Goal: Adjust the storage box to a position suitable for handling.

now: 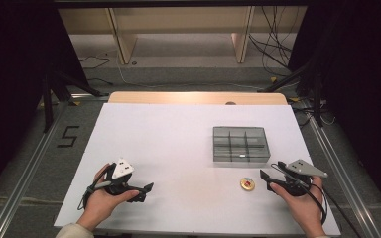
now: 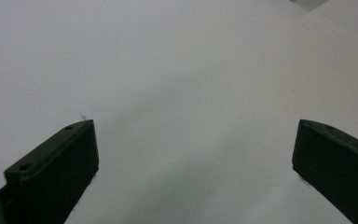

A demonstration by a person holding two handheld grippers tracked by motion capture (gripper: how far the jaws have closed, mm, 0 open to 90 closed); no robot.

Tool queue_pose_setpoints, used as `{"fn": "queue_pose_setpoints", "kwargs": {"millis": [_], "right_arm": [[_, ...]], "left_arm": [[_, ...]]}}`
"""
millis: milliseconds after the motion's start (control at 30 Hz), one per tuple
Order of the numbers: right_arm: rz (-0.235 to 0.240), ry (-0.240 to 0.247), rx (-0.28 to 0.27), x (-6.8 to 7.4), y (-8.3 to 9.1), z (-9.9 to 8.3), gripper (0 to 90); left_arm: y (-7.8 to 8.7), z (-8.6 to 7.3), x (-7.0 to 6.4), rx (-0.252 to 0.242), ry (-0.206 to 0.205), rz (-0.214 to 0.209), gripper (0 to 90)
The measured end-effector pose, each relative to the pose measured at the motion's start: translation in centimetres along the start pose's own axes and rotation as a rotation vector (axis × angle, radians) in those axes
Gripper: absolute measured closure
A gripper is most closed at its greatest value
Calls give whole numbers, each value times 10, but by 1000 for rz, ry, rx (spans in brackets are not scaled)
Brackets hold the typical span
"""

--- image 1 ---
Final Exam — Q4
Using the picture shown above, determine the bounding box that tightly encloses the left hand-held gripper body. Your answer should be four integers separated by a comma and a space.
93, 158, 147, 196

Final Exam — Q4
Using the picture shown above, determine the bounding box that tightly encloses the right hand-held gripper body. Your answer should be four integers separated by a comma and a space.
271, 159, 329, 197

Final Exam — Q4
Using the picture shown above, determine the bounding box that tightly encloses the round gold badge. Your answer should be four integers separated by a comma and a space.
239, 177, 256, 192

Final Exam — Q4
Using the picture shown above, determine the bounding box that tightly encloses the clear grey compartment box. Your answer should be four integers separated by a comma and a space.
212, 125, 272, 164

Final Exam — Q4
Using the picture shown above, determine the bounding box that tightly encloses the person's left hand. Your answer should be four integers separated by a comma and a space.
77, 164, 140, 231

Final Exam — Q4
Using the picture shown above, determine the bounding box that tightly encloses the person's right hand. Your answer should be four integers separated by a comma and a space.
270, 176, 327, 238

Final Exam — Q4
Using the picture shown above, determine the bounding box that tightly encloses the black tripod stand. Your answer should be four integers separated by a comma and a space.
41, 63, 111, 134
256, 59, 325, 129

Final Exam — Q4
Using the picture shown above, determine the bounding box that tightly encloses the light wooden table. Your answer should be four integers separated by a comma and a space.
107, 91, 289, 106

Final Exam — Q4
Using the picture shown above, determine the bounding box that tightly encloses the dark curtain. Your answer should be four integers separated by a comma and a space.
287, 0, 381, 221
0, 0, 91, 206

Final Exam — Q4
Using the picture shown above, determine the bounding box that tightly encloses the beige wooden shelf unit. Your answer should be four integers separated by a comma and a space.
58, 5, 309, 65

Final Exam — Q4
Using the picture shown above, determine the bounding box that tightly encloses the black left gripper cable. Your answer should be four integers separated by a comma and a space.
76, 168, 113, 211

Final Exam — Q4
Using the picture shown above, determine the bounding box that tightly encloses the aluminium floor rail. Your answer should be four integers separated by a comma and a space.
0, 93, 110, 238
302, 98, 381, 238

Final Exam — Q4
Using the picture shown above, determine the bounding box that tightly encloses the bundle of black cables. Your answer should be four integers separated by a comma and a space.
248, 5, 300, 77

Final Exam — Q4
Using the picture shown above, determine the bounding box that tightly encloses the thin black floor cable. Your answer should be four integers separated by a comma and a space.
78, 54, 114, 87

